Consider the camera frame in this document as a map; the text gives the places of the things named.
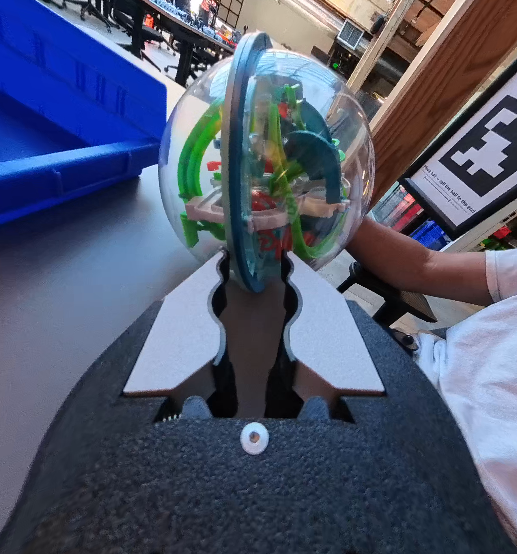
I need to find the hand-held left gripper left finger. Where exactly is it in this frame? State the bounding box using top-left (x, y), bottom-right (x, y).
top-left (123, 251), bottom-right (230, 407)

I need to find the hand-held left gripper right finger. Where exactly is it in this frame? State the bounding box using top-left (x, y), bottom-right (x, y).
top-left (280, 251), bottom-right (387, 409)

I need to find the clear plastic maze ball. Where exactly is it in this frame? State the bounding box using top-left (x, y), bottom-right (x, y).
top-left (158, 31), bottom-right (377, 294)

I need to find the black office chair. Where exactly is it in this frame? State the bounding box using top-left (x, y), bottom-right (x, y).
top-left (111, 0), bottom-right (166, 72)
top-left (336, 262), bottom-right (447, 356)

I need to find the black framed marker sign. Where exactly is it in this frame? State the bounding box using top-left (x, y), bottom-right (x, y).
top-left (399, 48), bottom-right (517, 241)

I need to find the blue plastic bin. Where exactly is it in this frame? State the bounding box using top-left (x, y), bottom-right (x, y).
top-left (0, 0), bottom-right (168, 232)

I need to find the office desk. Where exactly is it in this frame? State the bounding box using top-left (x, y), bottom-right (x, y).
top-left (141, 0), bottom-right (246, 87)

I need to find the wooden post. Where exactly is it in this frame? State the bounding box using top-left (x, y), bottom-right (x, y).
top-left (368, 0), bottom-right (517, 208)

